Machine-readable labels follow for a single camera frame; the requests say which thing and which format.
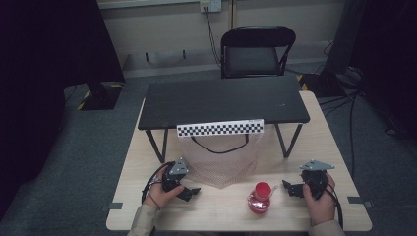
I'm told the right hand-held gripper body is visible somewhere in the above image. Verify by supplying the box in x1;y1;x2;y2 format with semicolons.
299;158;336;201

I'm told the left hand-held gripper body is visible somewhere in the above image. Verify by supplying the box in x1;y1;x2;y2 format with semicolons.
160;158;190;194

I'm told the beige mesh bag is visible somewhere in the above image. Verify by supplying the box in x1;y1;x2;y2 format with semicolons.
179;132;265;190

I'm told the person's left hand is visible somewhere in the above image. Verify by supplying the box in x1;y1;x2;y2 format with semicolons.
144;176;186;211

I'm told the person's right hand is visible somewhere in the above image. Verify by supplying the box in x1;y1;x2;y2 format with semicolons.
302;172;337;227

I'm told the grey tape piece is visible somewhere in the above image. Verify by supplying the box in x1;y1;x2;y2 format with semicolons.
346;195;375;209
100;202;124;212

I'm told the checkered black white strip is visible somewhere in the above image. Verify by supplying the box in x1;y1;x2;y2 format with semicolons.
176;118;266;138

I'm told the black low table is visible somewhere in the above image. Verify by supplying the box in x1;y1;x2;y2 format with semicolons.
137;75;311;164

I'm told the black stand base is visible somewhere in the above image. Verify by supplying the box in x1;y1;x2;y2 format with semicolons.
77;81;125;112
295;71;347;99

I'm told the black folding chair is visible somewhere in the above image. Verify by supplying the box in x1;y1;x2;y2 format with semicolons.
219;25;297;80

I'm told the black curtain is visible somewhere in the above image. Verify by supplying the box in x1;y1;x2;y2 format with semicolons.
324;0;417;141
0;0;126;221

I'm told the left hand-held gripper cable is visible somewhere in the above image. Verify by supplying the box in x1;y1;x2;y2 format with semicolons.
141;160;176;206

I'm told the hand-held gripper cable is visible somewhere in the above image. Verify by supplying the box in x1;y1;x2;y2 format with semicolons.
141;160;176;206
324;181;345;230

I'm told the right hand-held gripper cable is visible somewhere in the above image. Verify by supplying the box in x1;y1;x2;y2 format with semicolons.
324;181;345;230

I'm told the black floor cable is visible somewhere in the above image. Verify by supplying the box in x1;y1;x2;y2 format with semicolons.
317;88;367;181

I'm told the black wall socket cable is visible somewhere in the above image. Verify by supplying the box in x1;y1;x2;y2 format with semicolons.
204;5;223;69

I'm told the white wall socket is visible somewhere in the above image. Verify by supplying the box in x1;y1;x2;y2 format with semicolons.
199;0;223;14

